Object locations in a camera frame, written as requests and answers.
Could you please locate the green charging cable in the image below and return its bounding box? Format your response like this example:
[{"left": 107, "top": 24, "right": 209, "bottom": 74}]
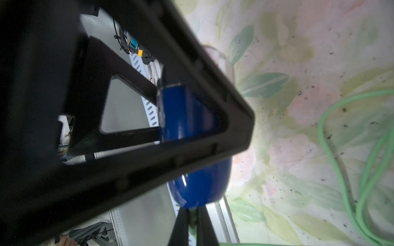
[{"left": 220, "top": 89, "right": 394, "bottom": 246}]

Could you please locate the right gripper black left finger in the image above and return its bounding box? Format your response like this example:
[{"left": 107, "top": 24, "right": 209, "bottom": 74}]
[{"left": 167, "top": 208, "right": 189, "bottom": 246}]

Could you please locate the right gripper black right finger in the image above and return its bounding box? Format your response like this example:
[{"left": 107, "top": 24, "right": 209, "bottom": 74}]
[{"left": 197, "top": 206, "right": 220, "bottom": 246}]

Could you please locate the blue electric shaver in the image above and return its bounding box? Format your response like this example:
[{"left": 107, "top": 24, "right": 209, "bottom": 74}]
[{"left": 156, "top": 82, "right": 233, "bottom": 209}]

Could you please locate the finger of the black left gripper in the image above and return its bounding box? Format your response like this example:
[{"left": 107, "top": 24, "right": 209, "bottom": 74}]
[
  {"left": 1, "top": 1, "right": 254, "bottom": 246},
  {"left": 66, "top": 37, "right": 159, "bottom": 155}
]

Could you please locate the floral table mat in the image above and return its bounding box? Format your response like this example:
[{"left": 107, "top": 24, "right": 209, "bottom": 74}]
[{"left": 174, "top": 1, "right": 394, "bottom": 246}]

